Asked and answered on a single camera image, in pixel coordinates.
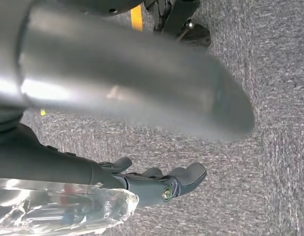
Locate clear plastic wrap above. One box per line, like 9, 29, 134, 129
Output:
0, 178, 140, 236

